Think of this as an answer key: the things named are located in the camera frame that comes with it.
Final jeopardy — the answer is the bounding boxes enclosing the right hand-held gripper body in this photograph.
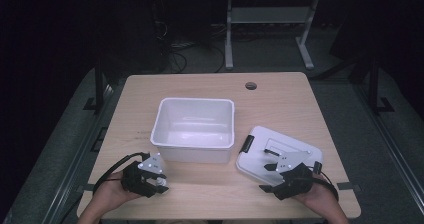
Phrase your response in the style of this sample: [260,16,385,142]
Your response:
[271,150,314,201]

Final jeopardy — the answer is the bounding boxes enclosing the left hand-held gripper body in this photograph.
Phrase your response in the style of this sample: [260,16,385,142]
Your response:
[120,152,168,198]

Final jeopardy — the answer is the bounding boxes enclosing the white box lid black handle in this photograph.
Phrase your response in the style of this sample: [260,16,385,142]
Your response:
[235,125,324,187]

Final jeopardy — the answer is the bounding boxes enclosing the white plastic storage box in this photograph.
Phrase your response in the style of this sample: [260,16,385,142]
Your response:
[150,97,236,165]

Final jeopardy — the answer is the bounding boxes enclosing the person's left hand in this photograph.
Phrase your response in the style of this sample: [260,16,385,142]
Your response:
[94,171,141,213]

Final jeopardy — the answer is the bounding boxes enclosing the person's right hand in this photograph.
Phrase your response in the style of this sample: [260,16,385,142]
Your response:
[294,174,338,212]

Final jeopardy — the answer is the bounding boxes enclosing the grey tape strip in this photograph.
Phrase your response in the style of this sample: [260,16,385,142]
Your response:
[75,183,96,193]
[336,181,362,192]

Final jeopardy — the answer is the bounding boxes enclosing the black metal stand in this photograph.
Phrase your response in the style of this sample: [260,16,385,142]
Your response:
[365,54,396,116]
[82,59,112,114]

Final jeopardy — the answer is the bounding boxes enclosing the left hand-held gripper cable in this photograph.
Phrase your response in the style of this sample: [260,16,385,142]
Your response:
[92,151,151,194]

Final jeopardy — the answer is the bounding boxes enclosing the hand-held gripper cable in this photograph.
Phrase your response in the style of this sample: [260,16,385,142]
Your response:
[92,151,151,194]
[311,165,340,202]

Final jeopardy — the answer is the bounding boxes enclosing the right hand-held gripper cable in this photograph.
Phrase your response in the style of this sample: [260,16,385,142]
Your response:
[311,165,340,202]

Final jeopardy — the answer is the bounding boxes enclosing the metal floor rail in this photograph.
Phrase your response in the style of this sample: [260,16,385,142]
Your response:
[41,83,125,224]
[353,83,424,216]

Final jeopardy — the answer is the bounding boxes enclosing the black floor cables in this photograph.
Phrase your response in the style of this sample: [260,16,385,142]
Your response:
[165,41,228,74]

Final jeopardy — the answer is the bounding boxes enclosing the grey metal table frame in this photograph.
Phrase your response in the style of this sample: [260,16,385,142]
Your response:
[223,0,322,71]

